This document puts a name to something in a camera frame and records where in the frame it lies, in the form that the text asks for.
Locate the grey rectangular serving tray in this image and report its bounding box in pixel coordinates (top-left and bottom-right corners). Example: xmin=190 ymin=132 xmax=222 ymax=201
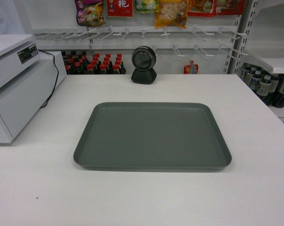
xmin=73 ymin=102 xmax=232 ymax=172

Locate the white checkout scale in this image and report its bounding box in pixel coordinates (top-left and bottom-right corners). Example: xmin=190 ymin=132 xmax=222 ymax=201
xmin=0 ymin=34 xmax=40 ymax=88

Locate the black round barcode scanner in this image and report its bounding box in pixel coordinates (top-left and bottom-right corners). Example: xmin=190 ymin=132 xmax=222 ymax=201
xmin=131 ymin=46 xmax=157 ymax=84

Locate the yellow snack bag hanging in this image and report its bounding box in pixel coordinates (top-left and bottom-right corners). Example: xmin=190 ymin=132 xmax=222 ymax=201
xmin=154 ymin=0 xmax=190 ymax=29

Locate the red snack bag hanging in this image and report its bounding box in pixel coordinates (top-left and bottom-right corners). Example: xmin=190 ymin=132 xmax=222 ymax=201
xmin=106 ymin=0 xmax=133 ymax=17

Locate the purple snack bag hanging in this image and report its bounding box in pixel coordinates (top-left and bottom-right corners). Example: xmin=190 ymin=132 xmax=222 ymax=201
xmin=74 ymin=0 xmax=105 ymax=27

